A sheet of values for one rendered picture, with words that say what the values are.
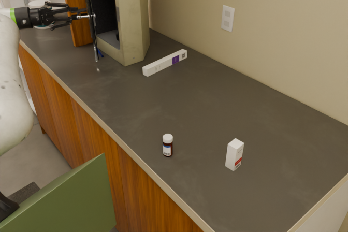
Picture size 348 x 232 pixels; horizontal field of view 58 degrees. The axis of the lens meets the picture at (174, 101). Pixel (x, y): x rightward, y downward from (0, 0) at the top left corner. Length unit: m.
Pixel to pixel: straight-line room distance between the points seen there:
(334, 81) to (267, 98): 0.26
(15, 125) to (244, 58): 1.10
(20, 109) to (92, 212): 0.28
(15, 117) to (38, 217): 0.21
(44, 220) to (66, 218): 0.06
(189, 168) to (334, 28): 0.71
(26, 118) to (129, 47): 0.90
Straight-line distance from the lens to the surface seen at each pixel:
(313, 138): 1.22
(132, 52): 1.58
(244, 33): 1.51
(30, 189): 1.04
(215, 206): 0.92
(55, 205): 0.69
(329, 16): 1.27
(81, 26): 1.83
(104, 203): 0.80
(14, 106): 0.74
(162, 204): 1.15
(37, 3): 2.17
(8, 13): 1.54
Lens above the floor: 1.67
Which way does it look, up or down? 34 degrees down
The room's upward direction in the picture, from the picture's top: straight up
